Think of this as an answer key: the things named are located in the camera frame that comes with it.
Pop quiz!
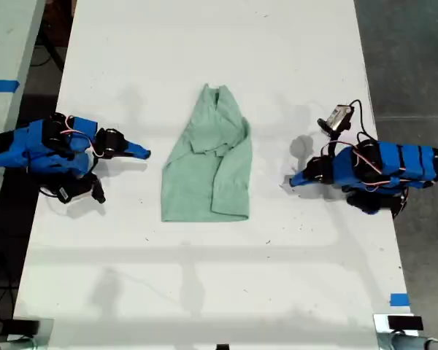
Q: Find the short blue tape piece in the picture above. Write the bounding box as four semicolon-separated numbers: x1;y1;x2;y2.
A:
389;292;411;308

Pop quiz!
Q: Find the black camera stalk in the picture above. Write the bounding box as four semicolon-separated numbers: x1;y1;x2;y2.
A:
326;130;342;158

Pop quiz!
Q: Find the pale green T-shirt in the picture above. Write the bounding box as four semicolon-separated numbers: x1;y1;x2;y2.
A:
161;83;252;223

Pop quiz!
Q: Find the metal table bracket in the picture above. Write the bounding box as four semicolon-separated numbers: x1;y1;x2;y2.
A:
372;313;425;350
5;317;55;350

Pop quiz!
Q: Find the black camera cable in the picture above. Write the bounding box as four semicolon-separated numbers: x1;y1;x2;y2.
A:
349;98;380;142

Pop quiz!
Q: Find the white side table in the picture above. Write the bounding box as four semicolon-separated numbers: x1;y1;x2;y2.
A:
0;0;47;236

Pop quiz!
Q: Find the black floor cable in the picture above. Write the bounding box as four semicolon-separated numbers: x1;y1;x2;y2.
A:
29;34;66;73

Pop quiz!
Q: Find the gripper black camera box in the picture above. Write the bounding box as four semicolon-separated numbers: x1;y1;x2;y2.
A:
54;174;107;206

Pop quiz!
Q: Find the small black box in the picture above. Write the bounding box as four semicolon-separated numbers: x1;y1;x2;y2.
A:
9;318;42;338
387;316;424;331

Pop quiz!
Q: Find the grey pipe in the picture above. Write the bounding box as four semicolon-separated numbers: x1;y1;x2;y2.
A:
381;333;438;350

